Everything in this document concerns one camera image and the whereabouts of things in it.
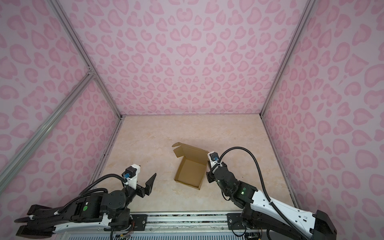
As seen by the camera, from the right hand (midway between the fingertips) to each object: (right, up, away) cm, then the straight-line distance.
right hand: (208, 162), depth 77 cm
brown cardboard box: (-9, -5, +13) cm, 17 cm away
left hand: (-27, -2, -10) cm, 29 cm away
